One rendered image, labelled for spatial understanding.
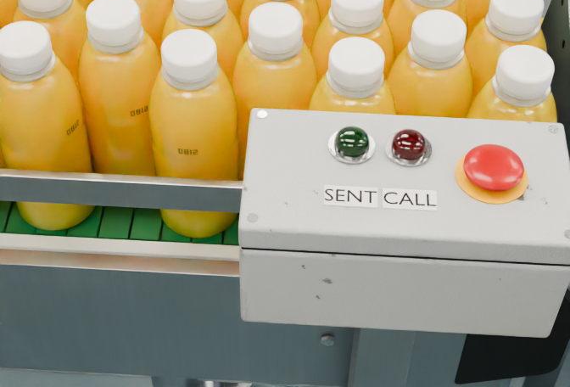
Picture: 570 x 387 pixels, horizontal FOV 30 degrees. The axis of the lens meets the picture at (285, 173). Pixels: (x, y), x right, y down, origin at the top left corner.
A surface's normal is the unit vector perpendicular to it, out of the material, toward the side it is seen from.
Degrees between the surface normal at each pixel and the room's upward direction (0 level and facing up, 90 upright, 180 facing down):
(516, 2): 0
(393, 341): 90
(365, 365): 90
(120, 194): 90
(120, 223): 0
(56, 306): 90
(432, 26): 0
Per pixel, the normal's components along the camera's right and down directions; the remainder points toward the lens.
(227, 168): 0.79, 0.47
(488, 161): 0.02, -0.66
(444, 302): -0.05, 0.75
